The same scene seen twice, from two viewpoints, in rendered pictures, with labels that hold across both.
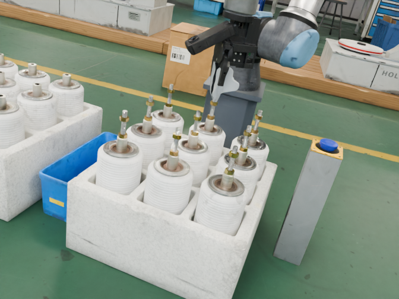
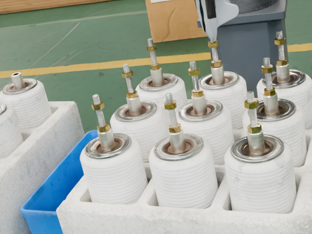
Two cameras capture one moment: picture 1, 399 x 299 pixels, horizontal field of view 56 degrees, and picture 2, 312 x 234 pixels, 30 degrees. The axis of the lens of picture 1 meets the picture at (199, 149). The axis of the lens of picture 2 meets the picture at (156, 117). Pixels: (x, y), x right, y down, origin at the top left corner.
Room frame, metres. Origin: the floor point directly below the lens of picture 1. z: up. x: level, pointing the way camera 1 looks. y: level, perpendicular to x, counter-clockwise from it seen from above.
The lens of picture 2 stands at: (-0.08, -0.07, 0.67)
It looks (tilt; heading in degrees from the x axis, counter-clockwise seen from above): 26 degrees down; 11
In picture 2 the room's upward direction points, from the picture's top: 12 degrees counter-clockwise
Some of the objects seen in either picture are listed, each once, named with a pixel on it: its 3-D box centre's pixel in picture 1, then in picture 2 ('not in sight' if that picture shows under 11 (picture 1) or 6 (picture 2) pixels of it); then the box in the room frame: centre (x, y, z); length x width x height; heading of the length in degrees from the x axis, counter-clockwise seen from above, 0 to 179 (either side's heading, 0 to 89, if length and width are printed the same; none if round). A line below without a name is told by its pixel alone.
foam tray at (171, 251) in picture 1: (181, 202); (214, 191); (0.78, 0.02, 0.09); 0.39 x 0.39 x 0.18; 75
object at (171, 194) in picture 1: (165, 202); (188, 198); (0.67, 0.05, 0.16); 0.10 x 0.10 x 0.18
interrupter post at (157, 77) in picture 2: (167, 111); (157, 76); (0.93, 0.10, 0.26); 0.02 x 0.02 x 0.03
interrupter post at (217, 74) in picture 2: (209, 124); (217, 74); (0.90, -0.01, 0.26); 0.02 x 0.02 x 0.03
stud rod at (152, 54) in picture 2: (169, 98); (153, 58); (0.93, 0.10, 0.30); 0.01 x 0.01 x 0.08
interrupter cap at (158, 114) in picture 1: (167, 115); (158, 82); (0.93, 0.10, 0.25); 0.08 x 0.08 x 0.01
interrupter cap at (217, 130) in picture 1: (208, 129); (218, 81); (0.90, -0.01, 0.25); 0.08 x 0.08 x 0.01
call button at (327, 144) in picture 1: (328, 146); not in sight; (0.78, -0.28, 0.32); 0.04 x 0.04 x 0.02
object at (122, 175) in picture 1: (117, 184); (120, 194); (0.70, 0.16, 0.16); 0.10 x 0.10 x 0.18
